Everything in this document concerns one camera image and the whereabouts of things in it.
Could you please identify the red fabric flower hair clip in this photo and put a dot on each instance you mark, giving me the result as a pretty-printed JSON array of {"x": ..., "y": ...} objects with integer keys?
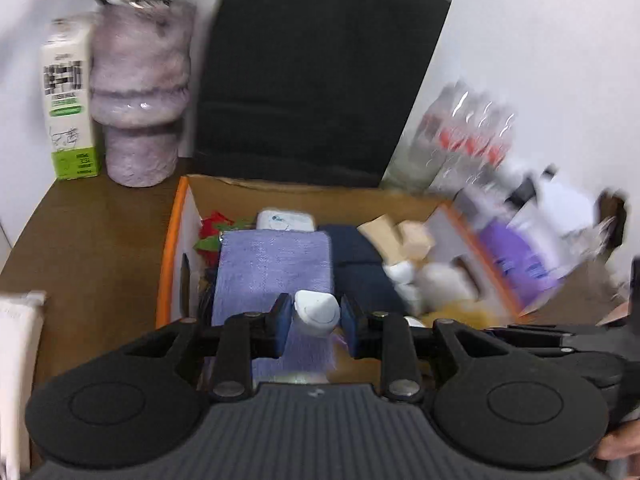
[{"x": 215, "y": 232}]

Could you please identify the purple cloth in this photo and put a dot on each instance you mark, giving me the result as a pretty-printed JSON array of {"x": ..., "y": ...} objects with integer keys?
[{"x": 270, "y": 270}]

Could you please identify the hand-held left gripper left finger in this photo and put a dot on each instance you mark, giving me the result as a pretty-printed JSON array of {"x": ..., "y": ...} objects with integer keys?
[{"x": 282, "y": 320}]

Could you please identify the wooden desktop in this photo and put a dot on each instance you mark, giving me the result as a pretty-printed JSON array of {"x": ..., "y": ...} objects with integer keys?
[{"x": 100, "y": 240}]

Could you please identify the white and green carton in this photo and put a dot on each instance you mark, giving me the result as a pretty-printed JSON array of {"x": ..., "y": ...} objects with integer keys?
[{"x": 67, "y": 110}]

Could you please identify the purple textured vase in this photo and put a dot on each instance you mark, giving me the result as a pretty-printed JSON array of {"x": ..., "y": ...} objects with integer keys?
[{"x": 140, "y": 90}]

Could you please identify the white flat device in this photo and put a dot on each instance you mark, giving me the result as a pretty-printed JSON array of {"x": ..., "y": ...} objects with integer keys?
[{"x": 285, "y": 220}]

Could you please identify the small white rounded case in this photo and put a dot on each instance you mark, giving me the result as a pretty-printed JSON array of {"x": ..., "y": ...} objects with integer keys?
[{"x": 316, "y": 312}]

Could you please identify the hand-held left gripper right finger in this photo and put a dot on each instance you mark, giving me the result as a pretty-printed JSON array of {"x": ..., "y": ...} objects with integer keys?
[{"x": 348, "y": 325}]

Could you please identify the white wrapped package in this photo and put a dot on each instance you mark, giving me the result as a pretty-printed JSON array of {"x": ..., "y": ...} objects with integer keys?
[{"x": 17, "y": 370}]

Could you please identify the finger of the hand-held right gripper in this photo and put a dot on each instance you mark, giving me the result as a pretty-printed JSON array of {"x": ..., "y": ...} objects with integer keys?
[{"x": 575, "y": 342}]

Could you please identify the black paper bag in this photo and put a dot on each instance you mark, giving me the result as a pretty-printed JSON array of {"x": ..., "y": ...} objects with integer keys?
[{"x": 310, "y": 70}]

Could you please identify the large beige box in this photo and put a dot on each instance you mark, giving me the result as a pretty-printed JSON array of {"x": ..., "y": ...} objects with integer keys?
[{"x": 380, "y": 235}]

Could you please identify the white computer mouse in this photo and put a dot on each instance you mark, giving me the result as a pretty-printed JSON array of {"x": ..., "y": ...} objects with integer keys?
[{"x": 445, "y": 285}]

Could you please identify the person's right hand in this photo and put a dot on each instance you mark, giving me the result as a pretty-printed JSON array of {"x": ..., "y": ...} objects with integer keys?
[{"x": 622, "y": 440}]

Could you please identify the navy blue cloth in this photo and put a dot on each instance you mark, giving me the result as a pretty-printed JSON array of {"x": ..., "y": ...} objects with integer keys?
[{"x": 360, "y": 270}]

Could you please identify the orange cardboard box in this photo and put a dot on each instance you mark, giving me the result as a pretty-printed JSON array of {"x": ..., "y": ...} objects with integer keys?
[{"x": 172, "y": 270}]

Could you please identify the purple package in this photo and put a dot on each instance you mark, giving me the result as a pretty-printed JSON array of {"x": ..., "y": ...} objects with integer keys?
[{"x": 525, "y": 260}]

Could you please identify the small beige box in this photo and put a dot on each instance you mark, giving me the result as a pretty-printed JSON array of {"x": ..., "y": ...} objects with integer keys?
[{"x": 415, "y": 240}]

